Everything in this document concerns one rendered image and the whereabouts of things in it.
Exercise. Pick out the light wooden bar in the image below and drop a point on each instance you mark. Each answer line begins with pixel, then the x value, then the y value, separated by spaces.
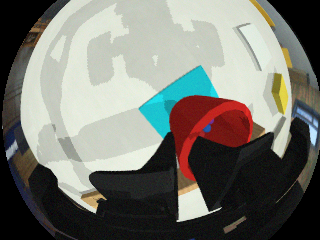
pixel 185 185

